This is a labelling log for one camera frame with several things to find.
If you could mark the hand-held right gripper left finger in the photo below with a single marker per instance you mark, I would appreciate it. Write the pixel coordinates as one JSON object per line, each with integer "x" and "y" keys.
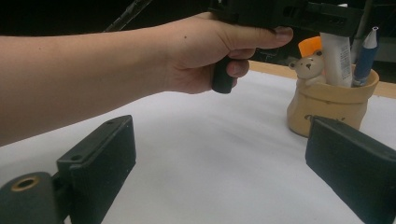
{"x": 99, "y": 168}

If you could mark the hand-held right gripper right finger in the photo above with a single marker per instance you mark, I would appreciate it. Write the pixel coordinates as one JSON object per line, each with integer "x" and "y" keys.
{"x": 358, "y": 168}

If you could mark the white tube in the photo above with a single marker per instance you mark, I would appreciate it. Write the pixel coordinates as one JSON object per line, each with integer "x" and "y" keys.
{"x": 337, "y": 59}

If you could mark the blue pen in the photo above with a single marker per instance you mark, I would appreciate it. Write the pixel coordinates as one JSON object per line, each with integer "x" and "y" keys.
{"x": 364, "y": 62}

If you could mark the tan bear pen holder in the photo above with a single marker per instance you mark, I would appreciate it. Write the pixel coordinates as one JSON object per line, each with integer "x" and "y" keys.
{"x": 330, "y": 109}

